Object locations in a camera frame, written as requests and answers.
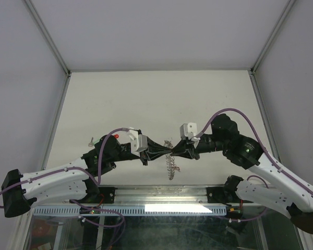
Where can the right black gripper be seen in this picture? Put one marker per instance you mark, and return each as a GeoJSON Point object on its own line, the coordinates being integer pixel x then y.
{"type": "Point", "coordinates": [180, 150]}

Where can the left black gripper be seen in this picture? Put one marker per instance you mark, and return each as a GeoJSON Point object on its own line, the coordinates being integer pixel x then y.
{"type": "Point", "coordinates": [154, 151]}

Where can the metal disc with keyrings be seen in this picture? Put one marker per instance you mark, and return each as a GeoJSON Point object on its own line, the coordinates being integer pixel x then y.
{"type": "Point", "coordinates": [170, 161]}

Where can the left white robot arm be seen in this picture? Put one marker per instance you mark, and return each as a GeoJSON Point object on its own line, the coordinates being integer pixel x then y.
{"type": "Point", "coordinates": [76, 180]}

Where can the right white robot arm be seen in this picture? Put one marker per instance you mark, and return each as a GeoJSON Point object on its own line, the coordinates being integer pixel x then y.
{"type": "Point", "coordinates": [291, 196]}

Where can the green tag key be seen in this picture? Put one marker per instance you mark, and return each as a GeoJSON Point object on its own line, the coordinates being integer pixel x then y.
{"type": "Point", "coordinates": [93, 141]}

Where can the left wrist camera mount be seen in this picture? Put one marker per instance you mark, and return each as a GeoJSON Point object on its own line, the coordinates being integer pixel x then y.
{"type": "Point", "coordinates": [138, 141]}

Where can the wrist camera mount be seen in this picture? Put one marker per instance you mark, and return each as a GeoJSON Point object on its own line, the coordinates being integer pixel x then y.
{"type": "Point", "coordinates": [189, 131]}
{"type": "Point", "coordinates": [138, 141]}

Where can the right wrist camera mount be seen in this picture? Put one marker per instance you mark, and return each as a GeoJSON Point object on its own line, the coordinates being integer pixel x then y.
{"type": "Point", "coordinates": [189, 131]}

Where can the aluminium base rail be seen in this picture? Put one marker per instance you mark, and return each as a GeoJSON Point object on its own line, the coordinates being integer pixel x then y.
{"type": "Point", "coordinates": [159, 194]}

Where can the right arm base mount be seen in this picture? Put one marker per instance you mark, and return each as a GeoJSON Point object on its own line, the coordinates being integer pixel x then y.
{"type": "Point", "coordinates": [218, 194]}

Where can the white slotted cable duct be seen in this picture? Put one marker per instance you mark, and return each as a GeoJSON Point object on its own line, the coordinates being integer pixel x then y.
{"type": "Point", "coordinates": [144, 210]}

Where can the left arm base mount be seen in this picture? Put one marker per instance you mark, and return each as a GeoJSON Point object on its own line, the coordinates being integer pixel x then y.
{"type": "Point", "coordinates": [106, 195]}

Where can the aluminium frame post right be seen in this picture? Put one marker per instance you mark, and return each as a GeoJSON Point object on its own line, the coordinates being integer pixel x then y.
{"type": "Point", "coordinates": [290, 4]}

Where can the aluminium frame post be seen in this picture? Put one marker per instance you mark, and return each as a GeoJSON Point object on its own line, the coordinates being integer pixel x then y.
{"type": "Point", "coordinates": [290, 4]}
{"type": "Point", "coordinates": [31, 8]}

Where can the aluminium frame post left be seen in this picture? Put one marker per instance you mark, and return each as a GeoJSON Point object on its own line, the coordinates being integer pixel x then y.
{"type": "Point", "coordinates": [31, 8]}

